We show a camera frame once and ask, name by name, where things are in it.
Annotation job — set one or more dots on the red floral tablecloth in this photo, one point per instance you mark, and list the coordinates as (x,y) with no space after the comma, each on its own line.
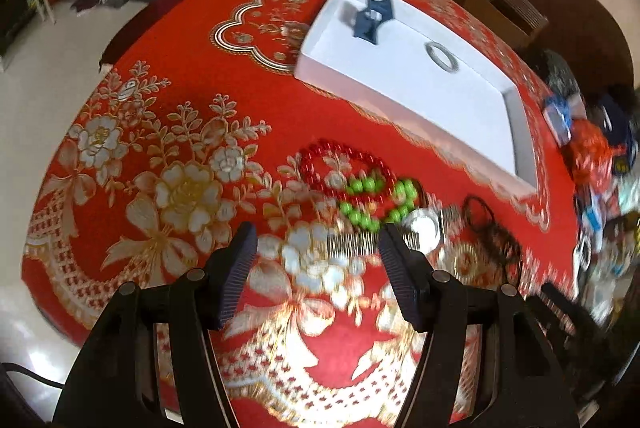
(200,32)

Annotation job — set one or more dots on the silver metal wristwatch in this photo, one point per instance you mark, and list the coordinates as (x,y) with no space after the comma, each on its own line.
(422,228)

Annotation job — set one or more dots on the dark maroon chair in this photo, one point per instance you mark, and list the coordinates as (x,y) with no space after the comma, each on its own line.
(145,22)

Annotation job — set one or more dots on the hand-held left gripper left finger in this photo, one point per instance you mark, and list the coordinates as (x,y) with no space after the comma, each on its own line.
(235,273)

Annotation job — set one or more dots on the white rectangular tray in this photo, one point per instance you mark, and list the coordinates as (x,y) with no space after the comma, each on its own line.
(425,97)

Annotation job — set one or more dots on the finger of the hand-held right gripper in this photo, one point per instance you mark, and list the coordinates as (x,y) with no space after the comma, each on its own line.
(565,308)

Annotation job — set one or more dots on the blue hair claw clip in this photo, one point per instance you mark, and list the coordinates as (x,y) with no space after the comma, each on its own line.
(367,25)

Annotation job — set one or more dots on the clear plastic bag blue item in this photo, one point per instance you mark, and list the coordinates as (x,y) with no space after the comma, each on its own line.
(562,117)

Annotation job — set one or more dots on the black plastic bag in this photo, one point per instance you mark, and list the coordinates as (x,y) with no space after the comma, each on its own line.
(555,72)

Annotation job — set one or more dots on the round brown table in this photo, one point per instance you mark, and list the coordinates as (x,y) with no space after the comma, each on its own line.
(590,32)

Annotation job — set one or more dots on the orange plastic bag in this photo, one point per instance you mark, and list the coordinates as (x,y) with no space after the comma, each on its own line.
(592,152)

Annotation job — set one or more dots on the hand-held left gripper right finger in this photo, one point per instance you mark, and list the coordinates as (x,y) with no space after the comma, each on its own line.
(400,278)

